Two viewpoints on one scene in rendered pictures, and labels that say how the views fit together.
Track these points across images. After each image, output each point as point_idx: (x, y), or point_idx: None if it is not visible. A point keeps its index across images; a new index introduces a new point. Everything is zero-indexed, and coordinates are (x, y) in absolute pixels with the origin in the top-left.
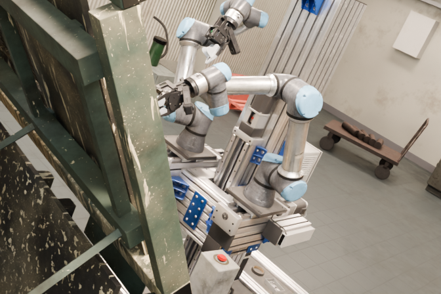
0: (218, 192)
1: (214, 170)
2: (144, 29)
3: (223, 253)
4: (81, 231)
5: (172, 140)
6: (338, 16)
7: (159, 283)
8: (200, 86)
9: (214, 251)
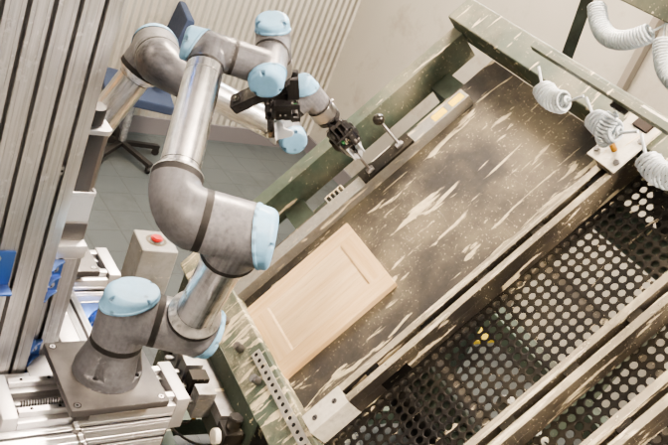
0: (70, 319)
1: (19, 375)
2: (437, 41)
3: (146, 244)
4: None
5: (148, 383)
6: None
7: None
8: None
9: (158, 249)
